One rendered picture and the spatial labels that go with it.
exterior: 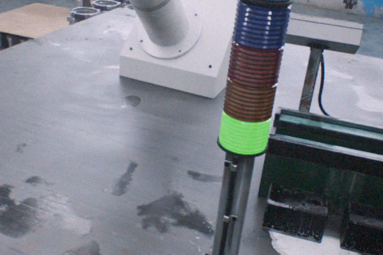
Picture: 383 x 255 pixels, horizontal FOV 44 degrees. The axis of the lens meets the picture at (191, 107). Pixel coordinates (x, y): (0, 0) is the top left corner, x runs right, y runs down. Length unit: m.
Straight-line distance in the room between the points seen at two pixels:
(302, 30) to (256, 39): 0.55
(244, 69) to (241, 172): 0.15
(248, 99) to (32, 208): 0.46
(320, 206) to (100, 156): 0.45
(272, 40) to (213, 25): 0.82
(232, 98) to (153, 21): 0.70
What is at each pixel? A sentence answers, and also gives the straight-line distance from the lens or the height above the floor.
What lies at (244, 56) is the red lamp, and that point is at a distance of 0.52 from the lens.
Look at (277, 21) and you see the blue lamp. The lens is 0.52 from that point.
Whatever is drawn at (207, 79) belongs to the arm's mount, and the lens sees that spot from 1.27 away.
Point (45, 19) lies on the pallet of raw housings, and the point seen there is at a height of 0.35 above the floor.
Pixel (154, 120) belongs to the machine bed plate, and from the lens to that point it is 1.14.
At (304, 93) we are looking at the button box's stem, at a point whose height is 0.91.
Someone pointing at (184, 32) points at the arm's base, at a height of 0.95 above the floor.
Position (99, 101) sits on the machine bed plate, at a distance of 1.23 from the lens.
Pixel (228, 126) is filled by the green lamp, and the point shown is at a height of 1.06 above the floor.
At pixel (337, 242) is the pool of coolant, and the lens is 0.85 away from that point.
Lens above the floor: 1.32
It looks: 25 degrees down
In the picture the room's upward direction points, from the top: 6 degrees clockwise
